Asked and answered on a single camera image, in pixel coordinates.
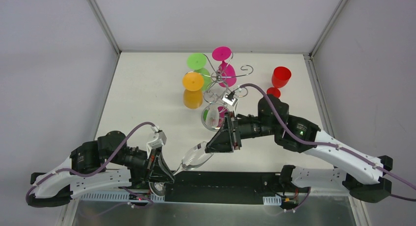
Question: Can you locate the pink wine glass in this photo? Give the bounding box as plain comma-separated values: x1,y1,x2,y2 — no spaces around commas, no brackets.
211,46,236,87

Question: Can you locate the orange wine glass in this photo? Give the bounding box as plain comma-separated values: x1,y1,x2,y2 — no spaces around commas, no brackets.
182,72,205,109

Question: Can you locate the green wine glass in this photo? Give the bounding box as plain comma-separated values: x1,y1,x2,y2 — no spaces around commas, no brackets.
186,53,212,92

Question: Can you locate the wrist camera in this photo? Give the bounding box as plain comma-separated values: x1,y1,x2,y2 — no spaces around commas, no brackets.
222,91,238,115
146,126,167,157

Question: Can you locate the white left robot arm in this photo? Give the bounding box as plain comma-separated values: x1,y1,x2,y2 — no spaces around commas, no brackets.
26,130,175,208

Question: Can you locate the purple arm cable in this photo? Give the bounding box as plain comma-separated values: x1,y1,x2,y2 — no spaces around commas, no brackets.
25,121,163,219
234,83,416,215

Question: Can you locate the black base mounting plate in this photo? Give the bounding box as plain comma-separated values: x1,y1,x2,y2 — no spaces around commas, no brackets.
118,168,310,205

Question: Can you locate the clear wine glass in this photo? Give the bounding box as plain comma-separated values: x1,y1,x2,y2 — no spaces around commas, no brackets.
202,92,227,131
149,140,213,197

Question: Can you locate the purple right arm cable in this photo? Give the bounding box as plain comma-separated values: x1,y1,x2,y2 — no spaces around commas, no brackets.
234,83,416,215

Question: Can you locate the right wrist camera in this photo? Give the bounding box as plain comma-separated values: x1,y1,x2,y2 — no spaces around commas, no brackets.
222,91,238,115

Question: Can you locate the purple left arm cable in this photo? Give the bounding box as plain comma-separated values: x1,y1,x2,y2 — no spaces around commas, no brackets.
25,121,163,219

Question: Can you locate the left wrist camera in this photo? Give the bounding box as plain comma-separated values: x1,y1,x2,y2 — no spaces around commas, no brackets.
146,126,167,157

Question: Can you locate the red wine glass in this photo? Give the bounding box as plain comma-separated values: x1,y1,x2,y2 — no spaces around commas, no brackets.
266,66,292,98

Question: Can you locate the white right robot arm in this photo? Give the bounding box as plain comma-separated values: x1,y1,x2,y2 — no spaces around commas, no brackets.
205,96,392,203

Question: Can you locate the chrome wine glass rack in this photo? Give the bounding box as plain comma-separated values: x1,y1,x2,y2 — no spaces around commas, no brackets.
187,48,254,131

